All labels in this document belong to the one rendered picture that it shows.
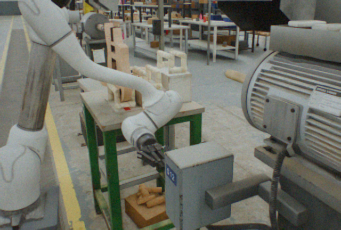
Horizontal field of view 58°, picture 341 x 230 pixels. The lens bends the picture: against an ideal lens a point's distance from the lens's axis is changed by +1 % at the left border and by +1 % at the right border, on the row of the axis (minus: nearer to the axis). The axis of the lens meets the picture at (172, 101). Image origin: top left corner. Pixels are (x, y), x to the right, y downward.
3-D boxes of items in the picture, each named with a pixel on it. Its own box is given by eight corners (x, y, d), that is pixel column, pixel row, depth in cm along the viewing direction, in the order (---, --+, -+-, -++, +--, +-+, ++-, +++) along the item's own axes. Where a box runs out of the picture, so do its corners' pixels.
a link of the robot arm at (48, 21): (74, 29, 106) (76, 26, 118) (37, -19, 99) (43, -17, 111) (43, 50, 105) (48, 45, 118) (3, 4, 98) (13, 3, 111)
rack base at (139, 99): (169, 105, 173) (169, 90, 170) (142, 109, 166) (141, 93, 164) (152, 92, 197) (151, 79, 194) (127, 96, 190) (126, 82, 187)
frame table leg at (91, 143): (103, 213, 226) (92, 98, 197) (96, 215, 224) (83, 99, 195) (102, 209, 231) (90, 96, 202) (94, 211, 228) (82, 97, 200)
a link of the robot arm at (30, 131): (-4, 178, 128) (10, 154, 148) (38, 182, 133) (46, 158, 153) (25, -9, 109) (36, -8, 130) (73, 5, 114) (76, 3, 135)
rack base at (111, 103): (143, 109, 167) (143, 107, 167) (116, 114, 161) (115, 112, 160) (128, 96, 190) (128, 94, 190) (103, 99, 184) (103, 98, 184)
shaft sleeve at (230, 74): (259, 82, 92) (260, 91, 93) (268, 79, 93) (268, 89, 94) (225, 70, 107) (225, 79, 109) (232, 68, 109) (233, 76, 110)
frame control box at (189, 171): (281, 264, 78) (292, 175, 69) (209, 300, 69) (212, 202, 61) (224, 207, 99) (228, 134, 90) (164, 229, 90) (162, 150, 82)
